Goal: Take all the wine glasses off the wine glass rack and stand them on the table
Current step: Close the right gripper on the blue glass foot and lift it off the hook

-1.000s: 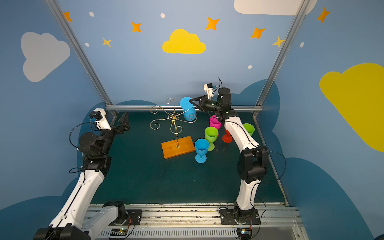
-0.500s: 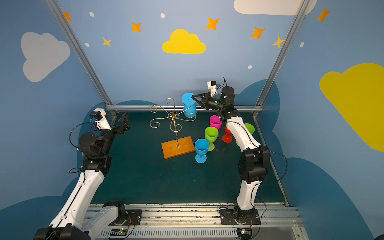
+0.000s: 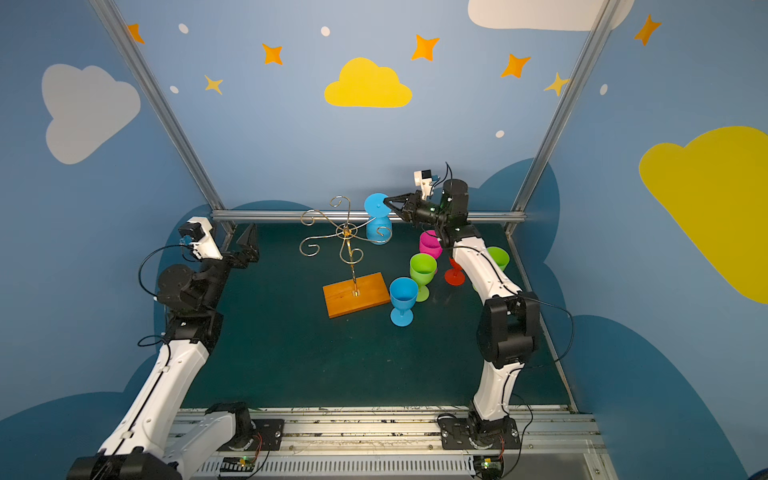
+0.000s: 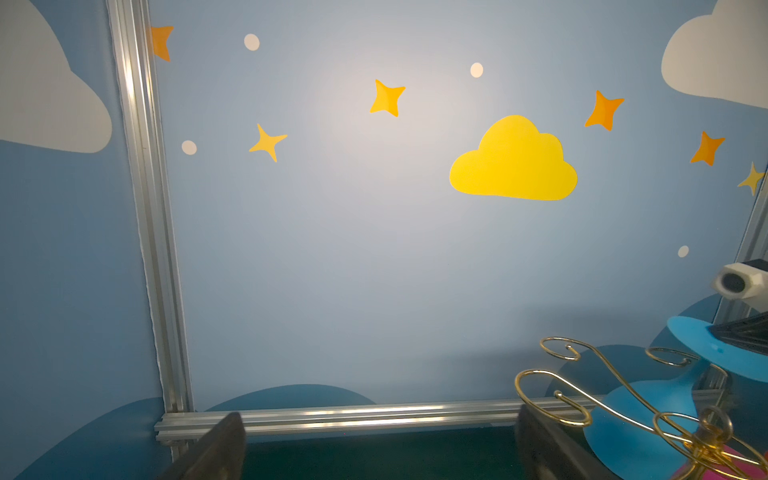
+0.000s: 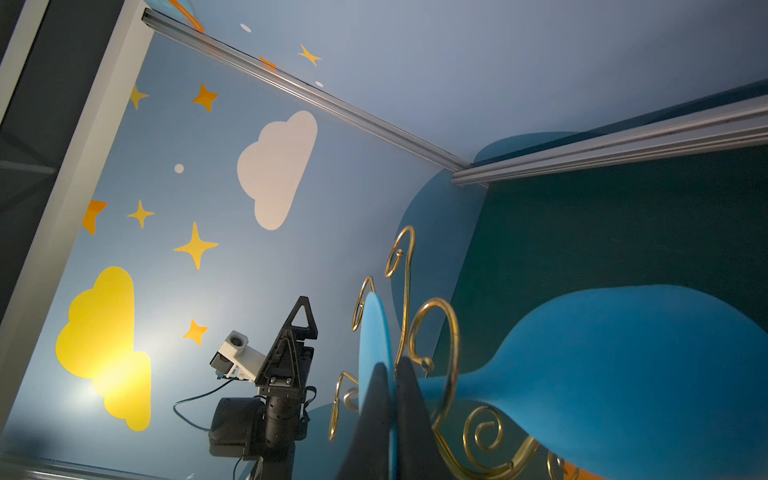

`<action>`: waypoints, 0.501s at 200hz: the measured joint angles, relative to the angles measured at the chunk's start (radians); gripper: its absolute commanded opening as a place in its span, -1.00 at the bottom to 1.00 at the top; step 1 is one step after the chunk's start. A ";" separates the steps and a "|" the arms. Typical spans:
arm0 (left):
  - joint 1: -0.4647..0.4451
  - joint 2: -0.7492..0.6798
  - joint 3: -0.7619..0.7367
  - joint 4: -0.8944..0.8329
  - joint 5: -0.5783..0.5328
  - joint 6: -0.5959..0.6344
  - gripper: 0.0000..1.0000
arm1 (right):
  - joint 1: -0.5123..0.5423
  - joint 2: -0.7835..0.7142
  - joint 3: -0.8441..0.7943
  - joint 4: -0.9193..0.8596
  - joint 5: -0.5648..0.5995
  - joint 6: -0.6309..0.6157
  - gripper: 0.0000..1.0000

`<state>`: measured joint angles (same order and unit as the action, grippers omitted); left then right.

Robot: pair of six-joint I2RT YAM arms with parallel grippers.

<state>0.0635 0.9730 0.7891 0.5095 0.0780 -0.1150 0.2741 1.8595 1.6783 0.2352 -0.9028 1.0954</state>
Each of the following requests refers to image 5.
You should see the left aluminium corner post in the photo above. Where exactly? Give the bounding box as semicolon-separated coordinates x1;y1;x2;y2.
142;8;470;172

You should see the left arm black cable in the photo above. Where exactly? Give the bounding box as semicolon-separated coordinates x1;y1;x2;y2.
172;376;241;433

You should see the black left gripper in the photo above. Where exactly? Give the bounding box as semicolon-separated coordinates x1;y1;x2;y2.
254;295;320;400

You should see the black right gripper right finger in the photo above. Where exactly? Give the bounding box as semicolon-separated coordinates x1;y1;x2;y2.
394;357;453;480

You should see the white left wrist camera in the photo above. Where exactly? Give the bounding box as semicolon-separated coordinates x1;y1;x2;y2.
210;330;266;383

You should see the blue wine glass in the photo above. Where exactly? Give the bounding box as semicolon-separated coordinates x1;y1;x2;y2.
358;284;768;480

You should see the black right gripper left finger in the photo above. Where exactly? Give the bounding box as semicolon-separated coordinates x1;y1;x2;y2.
336;363;393;480

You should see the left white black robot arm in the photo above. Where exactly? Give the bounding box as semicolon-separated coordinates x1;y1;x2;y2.
208;296;318;479

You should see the gold wire glass rack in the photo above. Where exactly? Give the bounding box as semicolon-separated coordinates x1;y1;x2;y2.
327;225;595;480

